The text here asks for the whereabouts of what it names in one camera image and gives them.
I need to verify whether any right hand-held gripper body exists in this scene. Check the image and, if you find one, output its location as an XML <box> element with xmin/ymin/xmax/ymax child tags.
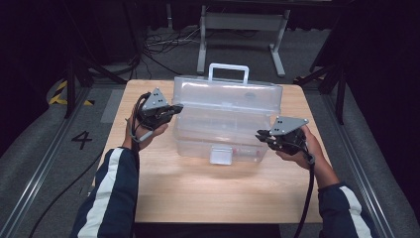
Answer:
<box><xmin>268</xmin><ymin>116</ymin><xmax>310</xmax><ymax>156</ymax></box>

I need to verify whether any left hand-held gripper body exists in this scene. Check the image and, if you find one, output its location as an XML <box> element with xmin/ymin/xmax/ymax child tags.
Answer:
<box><xmin>136</xmin><ymin>86</ymin><xmax>173</xmax><ymax>130</ymax></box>

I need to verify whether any clear plastic storage box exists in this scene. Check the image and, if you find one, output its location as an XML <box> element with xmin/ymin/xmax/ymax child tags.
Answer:
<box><xmin>171</xmin><ymin>62</ymin><xmax>284</xmax><ymax>167</ymax></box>

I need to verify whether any person's left hand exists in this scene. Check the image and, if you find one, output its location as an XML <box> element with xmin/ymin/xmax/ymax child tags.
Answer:
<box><xmin>122</xmin><ymin>102</ymin><xmax>169</xmax><ymax>152</ymax></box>

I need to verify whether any person's right hand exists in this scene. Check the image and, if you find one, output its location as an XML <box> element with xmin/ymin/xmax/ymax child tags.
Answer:
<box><xmin>275</xmin><ymin>125</ymin><xmax>328</xmax><ymax>172</ymax></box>

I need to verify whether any grey floor plate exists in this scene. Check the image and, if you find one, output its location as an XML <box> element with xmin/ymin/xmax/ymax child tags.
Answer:
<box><xmin>100</xmin><ymin>88</ymin><xmax>125</xmax><ymax>124</ymax></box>

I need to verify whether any black tripod stand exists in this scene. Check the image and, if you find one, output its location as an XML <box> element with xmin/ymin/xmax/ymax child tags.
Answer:
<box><xmin>293</xmin><ymin>62</ymin><xmax>351</xmax><ymax>126</ymax></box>
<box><xmin>63</xmin><ymin>0</ymin><xmax>128</xmax><ymax>119</ymax></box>

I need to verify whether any yellow and black tape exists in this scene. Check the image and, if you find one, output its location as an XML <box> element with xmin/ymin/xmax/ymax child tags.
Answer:
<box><xmin>49</xmin><ymin>79</ymin><xmax>95</xmax><ymax>107</ymax></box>

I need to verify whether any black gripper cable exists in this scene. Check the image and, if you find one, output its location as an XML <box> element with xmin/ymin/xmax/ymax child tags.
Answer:
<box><xmin>292</xmin><ymin>150</ymin><xmax>317</xmax><ymax>238</ymax></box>
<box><xmin>125</xmin><ymin>92</ymin><xmax>155</xmax><ymax>154</ymax></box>

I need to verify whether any tangle of black cables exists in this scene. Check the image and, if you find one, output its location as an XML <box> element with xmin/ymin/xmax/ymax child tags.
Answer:
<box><xmin>132</xmin><ymin>26</ymin><xmax>206</xmax><ymax>80</ymax></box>

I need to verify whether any metal floor rail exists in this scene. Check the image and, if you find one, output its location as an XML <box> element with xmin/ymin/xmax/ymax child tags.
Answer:
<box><xmin>0</xmin><ymin>87</ymin><xmax>92</xmax><ymax>238</ymax></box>
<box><xmin>321</xmin><ymin>93</ymin><xmax>395</xmax><ymax>238</ymax></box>

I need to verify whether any grey metal desk frame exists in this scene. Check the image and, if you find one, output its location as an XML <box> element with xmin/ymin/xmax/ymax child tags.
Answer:
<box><xmin>196</xmin><ymin>4</ymin><xmax>291</xmax><ymax>77</ymax></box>

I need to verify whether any thin black cable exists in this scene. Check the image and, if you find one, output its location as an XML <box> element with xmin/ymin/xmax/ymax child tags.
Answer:
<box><xmin>28</xmin><ymin>150</ymin><xmax>105</xmax><ymax>238</ymax></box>

